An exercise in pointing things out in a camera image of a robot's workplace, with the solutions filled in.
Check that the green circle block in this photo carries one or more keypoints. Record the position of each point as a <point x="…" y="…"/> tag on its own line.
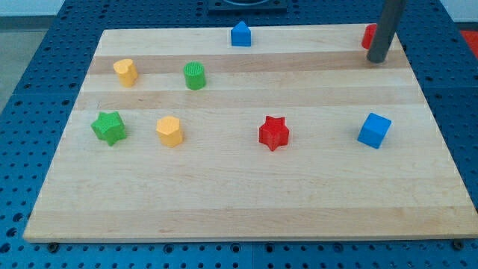
<point x="194" y="75"/>

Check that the red circle block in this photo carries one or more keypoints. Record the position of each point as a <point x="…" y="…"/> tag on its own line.
<point x="368" y="35"/>

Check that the red star block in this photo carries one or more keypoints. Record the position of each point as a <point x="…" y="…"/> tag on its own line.
<point x="274" y="133"/>

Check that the wooden board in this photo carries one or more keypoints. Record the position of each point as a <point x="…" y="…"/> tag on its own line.
<point x="221" y="183"/>

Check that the yellow hexagon block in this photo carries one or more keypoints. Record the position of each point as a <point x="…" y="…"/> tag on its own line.
<point x="169" y="131"/>

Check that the blue pentagon house block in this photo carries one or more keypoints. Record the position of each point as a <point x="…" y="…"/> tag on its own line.
<point x="241" y="35"/>

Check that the yellow heart block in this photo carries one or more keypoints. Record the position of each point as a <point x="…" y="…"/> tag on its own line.
<point x="126" y="72"/>

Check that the green star block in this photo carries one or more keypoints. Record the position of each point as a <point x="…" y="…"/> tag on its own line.
<point x="109" y="127"/>

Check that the blue cube block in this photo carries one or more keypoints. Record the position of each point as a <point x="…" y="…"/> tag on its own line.
<point x="374" y="130"/>

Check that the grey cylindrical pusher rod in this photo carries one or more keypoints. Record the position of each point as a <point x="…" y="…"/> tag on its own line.
<point x="387" y="25"/>

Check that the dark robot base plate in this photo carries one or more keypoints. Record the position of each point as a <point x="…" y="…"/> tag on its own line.
<point x="225" y="6"/>

